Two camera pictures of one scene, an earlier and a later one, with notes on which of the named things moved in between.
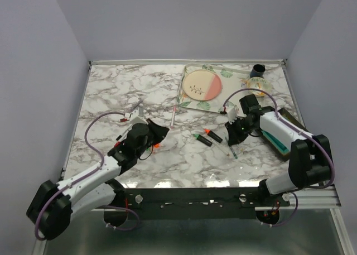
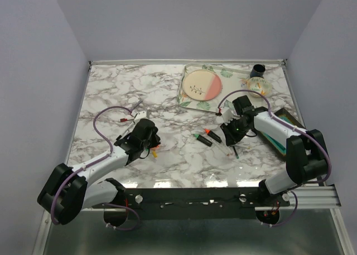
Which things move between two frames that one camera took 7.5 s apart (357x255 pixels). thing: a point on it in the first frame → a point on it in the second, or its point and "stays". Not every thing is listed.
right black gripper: x=234 y=136 stays
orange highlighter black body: x=213 y=135 stays
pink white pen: x=174 y=111 → x=227 y=150
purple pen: x=139 y=102 stays
